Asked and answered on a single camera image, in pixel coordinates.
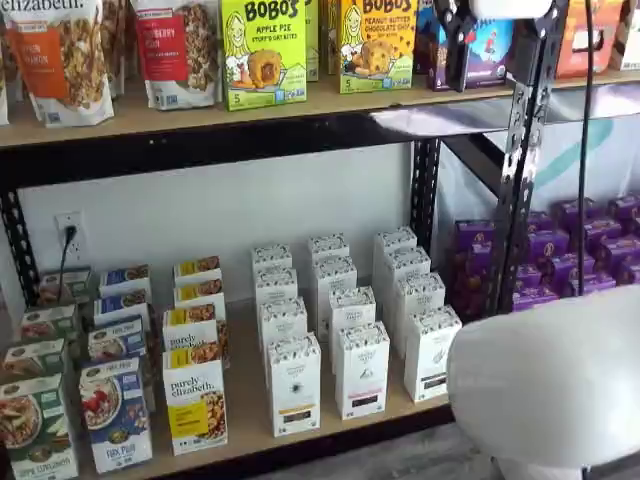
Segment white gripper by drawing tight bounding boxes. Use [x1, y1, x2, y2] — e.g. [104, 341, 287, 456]
[433, 0, 554, 94]

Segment white box yellow strip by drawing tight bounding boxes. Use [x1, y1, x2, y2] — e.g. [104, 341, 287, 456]
[266, 333, 322, 439]

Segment purple Zbar box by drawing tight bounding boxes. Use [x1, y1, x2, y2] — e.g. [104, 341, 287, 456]
[414, 0, 446, 76]
[431, 0, 519, 93]

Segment yellow Bobo's peanut butter box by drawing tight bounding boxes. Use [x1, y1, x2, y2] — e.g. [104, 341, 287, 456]
[339, 0, 418, 95]
[323, 0, 344, 76]

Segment orange snack box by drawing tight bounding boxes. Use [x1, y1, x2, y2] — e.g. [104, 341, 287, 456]
[554, 0, 626, 80]

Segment green Bobo's apple pie box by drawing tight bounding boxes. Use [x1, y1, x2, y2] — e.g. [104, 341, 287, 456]
[305, 0, 321, 83]
[220, 0, 308, 112]

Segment wooden shelf board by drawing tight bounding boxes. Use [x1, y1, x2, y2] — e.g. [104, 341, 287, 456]
[74, 289, 452, 476]
[0, 64, 507, 149]
[504, 68, 640, 94]

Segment white snack box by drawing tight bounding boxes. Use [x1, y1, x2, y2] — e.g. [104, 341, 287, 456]
[611, 0, 640, 72]

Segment purple snack box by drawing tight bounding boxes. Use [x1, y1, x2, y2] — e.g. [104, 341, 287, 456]
[599, 236, 640, 272]
[546, 253, 597, 294]
[606, 194, 640, 222]
[511, 286, 562, 313]
[526, 211, 555, 237]
[581, 219, 624, 252]
[554, 198, 599, 232]
[616, 259, 640, 287]
[526, 229, 572, 267]
[457, 284, 502, 322]
[454, 219, 497, 257]
[569, 274, 617, 297]
[514, 264, 544, 297]
[451, 249, 502, 289]

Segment white box black strip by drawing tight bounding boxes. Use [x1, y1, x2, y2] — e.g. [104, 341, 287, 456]
[403, 304, 463, 404]

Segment white yellow purely elizabeth box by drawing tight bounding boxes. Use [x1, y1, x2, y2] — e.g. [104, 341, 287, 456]
[172, 255, 223, 291]
[161, 346, 230, 457]
[172, 278, 227, 322]
[161, 303, 222, 357]

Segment white box pink strip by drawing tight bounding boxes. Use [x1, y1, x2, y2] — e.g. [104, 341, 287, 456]
[334, 321, 391, 421]

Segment blue flax cereal box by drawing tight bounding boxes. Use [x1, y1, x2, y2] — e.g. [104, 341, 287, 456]
[93, 288, 152, 326]
[78, 356, 154, 475]
[98, 264, 152, 299]
[86, 315, 147, 364]

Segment green cereal box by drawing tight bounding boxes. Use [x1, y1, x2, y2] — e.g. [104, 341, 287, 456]
[0, 373, 80, 480]
[19, 303, 79, 347]
[1, 338, 70, 386]
[38, 266, 94, 307]

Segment red label granola bag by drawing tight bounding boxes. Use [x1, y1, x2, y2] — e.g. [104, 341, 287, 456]
[131, 0, 222, 112]

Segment brown granola bag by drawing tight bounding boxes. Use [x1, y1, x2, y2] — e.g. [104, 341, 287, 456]
[101, 0, 134, 99]

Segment orange label granola bag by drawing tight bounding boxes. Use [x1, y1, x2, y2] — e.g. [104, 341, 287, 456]
[3, 0, 115, 127]

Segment white granola bag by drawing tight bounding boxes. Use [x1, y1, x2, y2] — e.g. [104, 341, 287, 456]
[0, 0, 11, 126]

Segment black metal shelving frame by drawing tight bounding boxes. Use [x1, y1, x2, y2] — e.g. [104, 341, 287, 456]
[0, 0, 569, 480]
[439, 97, 640, 199]

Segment black plug with cord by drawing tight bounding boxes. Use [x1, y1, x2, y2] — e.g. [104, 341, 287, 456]
[59, 225, 79, 302]

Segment white wall outlet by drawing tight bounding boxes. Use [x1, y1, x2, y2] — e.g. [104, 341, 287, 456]
[54, 210, 86, 262]

